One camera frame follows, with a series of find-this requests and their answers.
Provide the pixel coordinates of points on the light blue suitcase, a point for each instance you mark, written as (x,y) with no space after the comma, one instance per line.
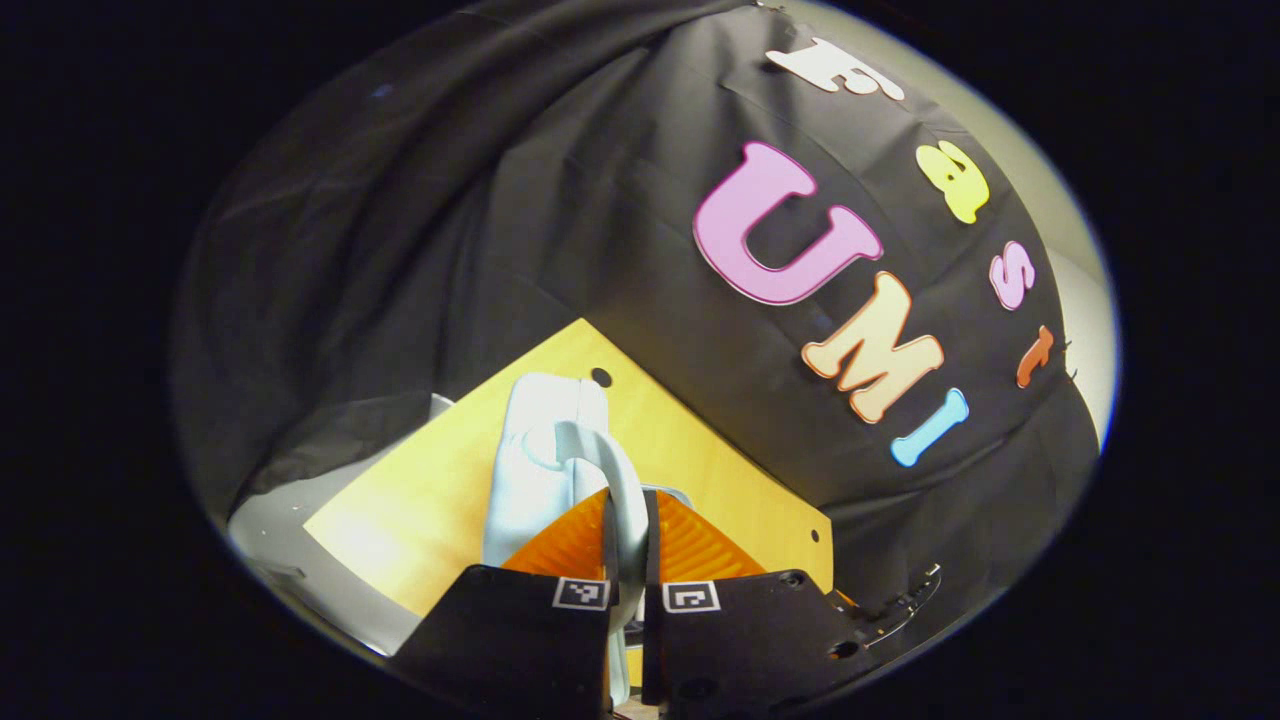
(540,450)

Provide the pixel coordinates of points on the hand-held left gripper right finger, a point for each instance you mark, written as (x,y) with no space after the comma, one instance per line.
(740,650)

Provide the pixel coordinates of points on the black backdrop cloth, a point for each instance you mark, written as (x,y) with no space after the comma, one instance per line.
(450,200)

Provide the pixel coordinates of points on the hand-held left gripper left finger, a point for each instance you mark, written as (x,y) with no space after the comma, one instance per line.
(520,640)

